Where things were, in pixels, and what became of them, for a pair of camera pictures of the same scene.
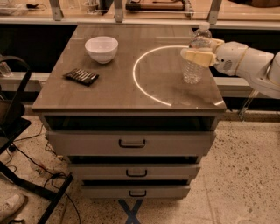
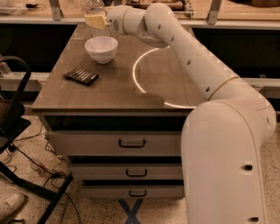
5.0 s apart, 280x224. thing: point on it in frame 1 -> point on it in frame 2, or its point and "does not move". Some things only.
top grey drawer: x=131 y=143 does not move
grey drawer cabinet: x=117 y=106 does not move
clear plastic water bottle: x=193 y=73 -> x=97 y=7
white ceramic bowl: x=101 y=48 does not move
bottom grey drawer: x=135 y=191 does not move
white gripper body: x=229 y=58 -> x=115 y=19
